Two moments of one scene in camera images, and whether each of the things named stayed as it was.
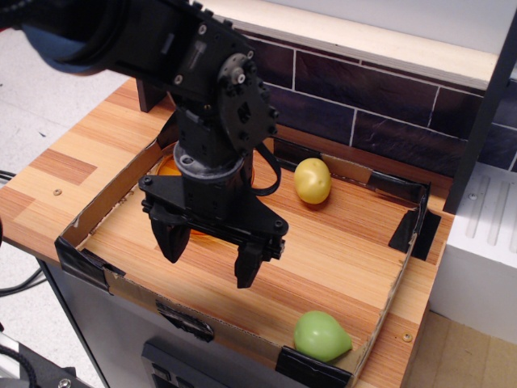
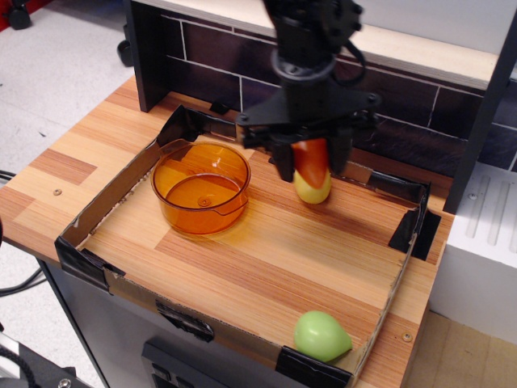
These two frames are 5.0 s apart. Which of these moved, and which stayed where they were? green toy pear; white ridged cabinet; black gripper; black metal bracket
Moved: black gripper
Stayed: white ridged cabinet; green toy pear; black metal bracket
